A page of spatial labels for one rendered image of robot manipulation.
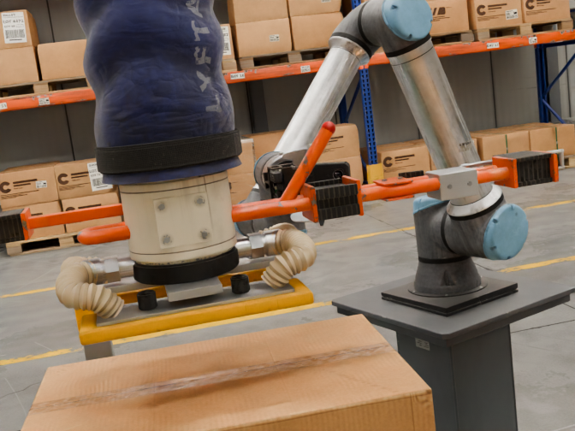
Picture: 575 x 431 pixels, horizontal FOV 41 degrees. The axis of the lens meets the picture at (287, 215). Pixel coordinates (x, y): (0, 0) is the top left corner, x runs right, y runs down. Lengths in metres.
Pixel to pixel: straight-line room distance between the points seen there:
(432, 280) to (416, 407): 1.07
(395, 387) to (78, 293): 0.48
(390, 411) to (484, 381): 1.16
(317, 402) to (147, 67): 0.54
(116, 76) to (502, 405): 1.60
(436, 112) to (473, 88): 8.74
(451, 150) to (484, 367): 0.66
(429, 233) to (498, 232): 0.23
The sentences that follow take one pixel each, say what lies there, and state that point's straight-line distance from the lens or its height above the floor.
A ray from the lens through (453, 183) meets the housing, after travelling 1.32.
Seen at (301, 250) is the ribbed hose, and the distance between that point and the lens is 1.16.
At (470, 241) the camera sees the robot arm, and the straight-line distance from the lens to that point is 2.06.
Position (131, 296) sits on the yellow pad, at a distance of 1.30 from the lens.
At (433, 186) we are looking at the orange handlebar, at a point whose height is 1.21.
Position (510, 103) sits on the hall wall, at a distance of 10.91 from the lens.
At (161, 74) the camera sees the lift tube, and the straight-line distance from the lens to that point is 1.12.
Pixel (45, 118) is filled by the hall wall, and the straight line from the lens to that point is 9.68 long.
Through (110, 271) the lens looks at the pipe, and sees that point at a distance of 1.23.
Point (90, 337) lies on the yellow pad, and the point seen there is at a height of 1.09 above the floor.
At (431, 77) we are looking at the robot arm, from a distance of 1.91.
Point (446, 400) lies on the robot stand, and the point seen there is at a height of 0.48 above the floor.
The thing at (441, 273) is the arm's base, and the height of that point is 0.83.
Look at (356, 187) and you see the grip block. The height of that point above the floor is 1.23.
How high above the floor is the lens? 1.40
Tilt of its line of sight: 10 degrees down
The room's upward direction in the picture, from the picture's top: 7 degrees counter-clockwise
